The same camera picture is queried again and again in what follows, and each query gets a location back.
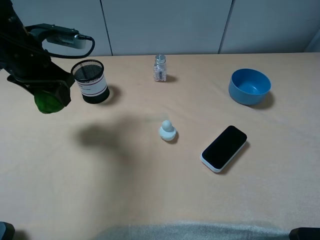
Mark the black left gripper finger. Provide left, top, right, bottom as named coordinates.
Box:
left=7, top=75, right=40, bottom=95
left=49, top=62, right=75, bottom=107

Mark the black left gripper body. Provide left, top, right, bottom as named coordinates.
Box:
left=0, top=0, right=51, bottom=81

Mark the green lime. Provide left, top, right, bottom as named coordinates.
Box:
left=34, top=90, right=65, bottom=114

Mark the black mesh pen holder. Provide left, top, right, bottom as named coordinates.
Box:
left=71, top=59, right=110, bottom=104

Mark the clear bottle with metal cap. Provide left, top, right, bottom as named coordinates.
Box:
left=153, top=54, right=167, bottom=82

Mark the small white duck figurine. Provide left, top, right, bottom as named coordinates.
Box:
left=158, top=120, right=177, bottom=142

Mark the black left base corner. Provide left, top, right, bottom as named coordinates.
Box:
left=0, top=221, right=15, bottom=240

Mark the black base corner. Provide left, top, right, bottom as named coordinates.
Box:
left=0, top=221, right=15, bottom=240
left=289, top=227, right=320, bottom=240

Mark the black smartphone in white case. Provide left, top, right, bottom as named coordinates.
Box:
left=200, top=125, right=248, bottom=173

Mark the blue plastic bowl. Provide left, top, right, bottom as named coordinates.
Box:
left=228, top=68, right=272, bottom=106

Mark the black right base corner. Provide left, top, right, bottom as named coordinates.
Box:
left=289, top=227, right=320, bottom=240

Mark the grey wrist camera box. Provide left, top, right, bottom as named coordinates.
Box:
left=25, top=23, right=86, bottom=49

